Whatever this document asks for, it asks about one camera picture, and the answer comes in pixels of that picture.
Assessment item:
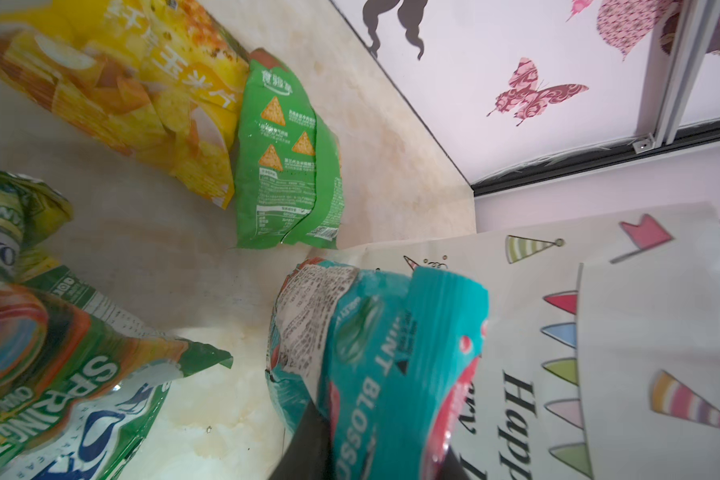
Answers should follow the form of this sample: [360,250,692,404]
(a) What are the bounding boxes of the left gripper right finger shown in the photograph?
[437,449,470,480]

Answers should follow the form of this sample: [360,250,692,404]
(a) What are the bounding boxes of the yellow chip bag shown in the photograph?
[0,0,249,208]

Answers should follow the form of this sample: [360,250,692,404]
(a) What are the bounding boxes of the colourful snack bag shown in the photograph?
[265,258,489,479]

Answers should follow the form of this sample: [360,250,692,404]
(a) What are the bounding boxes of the white paper bag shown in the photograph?
[331,203,720,479]

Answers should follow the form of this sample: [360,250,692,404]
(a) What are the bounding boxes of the green yellow snack bag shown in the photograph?
[0,171,233,479]

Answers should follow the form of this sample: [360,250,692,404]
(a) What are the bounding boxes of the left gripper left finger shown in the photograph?
[269,401,333,480]

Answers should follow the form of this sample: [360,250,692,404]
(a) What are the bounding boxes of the aluminium rail back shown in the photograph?
[632,0,720,155]

